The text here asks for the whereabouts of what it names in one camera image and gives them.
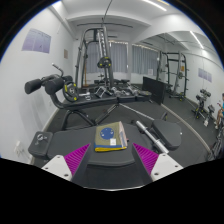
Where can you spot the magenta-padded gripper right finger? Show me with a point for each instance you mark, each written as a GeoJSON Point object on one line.
{"type": "Point", "coordinates": [146, 156]}

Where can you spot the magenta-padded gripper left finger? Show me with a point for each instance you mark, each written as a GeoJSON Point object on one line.
{"type": "Point", "coordinates": [78, 156]}

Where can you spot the olive and blue printed towel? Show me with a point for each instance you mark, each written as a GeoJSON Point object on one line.
{"type": "Point", "coordinates": [108, 136]}

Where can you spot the black padded flat weight bench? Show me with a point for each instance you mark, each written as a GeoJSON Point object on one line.
{"type": "Point", "coordinates": [73, 141]}

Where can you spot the chrome barbell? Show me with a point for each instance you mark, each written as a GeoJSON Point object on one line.
{"type": "Point", "coordinates": [150, 135]}

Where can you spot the chrome spring barbell collar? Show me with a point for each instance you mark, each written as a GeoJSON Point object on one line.
{"type": "Point", "coordinates": [40, 137]}

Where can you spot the black bench with roller pads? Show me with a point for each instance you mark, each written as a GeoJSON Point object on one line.
{"type": "Point", "coordinates": [100, 101]}

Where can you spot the black yellow-marked weight plate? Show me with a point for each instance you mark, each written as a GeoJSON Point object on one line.
{"type": "Point", "coordinates": [66, 95]}

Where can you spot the black upright panel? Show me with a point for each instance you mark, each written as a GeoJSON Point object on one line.
{"type": "Point", "coordinates": [154, 90]}

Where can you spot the group of floor dumbbells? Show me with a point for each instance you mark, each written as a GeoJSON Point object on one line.
{"type": "Point", "coordinates": [116, 91]}

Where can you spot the dumbbell rack with dumbbells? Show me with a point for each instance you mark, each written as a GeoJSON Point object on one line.
{"type": "Point", "coordinates": [201, 106]}

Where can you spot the person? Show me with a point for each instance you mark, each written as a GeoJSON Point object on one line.
{"type": "Point", "coordinates": [220, 110]}

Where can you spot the black squat rack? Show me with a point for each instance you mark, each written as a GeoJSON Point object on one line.
{"type": "Point", "coordinates": [181, 73]}

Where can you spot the grey window curtain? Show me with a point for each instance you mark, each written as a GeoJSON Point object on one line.
{"type": "Point", "coordinates": [143, 60]}
{"type": "Point", "coordinates": [120, 58]}

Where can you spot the short ceiling light strip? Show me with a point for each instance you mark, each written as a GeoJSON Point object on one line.
{"type": "Point", "coordinates": [196, 39]}

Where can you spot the long ceiling light strip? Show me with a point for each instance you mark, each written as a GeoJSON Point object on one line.
{"type": "Point", "coordinates": [154, 4]}

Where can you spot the white wall socket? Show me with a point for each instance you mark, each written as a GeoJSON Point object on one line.
{"type": "Point", "coordinates": [19, 148]}

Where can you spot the small purple wall poster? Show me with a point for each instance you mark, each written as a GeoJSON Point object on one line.
{"type": "Point", "coordinates": [205, 75]}

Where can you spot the beige wall panel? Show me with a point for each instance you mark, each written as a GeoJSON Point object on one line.
{"type": "Point", "coordinates": [66, 54]}

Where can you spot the large purple wall poster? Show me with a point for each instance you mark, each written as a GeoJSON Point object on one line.
{"type": "Point", "coordinates": [36, 40]}

